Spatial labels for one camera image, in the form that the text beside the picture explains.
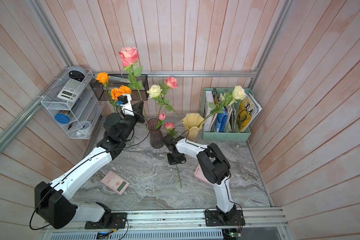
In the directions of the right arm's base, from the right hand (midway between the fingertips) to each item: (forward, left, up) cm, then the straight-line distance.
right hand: (175, 161), depth 95 cm
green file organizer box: (+23, -41, +2) cm, 47 cm away
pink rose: (+21, +2, +3) cm, 22 cm away
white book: (+31, -22, +27) cm, 46 cm away
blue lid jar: (+7, +59, +33) cm, 68 cm away
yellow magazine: (+29, -49, +22) cm, 61 cm away
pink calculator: (-15, +34, +4) cm, 37 cm away
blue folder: (+22, -30, +17) cm, 41 cm away
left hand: (+10, +14, +41) cm, 45 cm away
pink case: (-9, -15, +3) cm, 18 cm away
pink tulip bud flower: (+10, +6, +31) cm, 33 cm away
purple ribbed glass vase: (+12, +12, +13) cm, 21 cm away
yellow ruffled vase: (+20, -12, +17) cm, 29 cm away
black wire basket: (+39, +50, +27) cm, 69 cm away
